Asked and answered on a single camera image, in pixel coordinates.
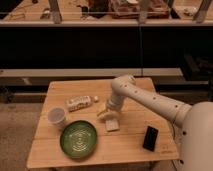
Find white sponge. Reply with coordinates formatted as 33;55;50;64
105;119;119;132

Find black cable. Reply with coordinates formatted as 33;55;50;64
165;116;184;171

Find green ceramic bowl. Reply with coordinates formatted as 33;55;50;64
60;120;97;159

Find small wooden table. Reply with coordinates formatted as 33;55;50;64
27;79;179;169

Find black smartphone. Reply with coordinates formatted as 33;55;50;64
143;126;158;151

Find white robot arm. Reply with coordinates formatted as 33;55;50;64
99;75;213;171

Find clear plastic bottle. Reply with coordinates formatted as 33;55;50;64
66;96;99;112

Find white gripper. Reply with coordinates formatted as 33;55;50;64
97;98;122;121

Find long wooden workbench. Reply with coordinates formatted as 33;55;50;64
0;0;213;27

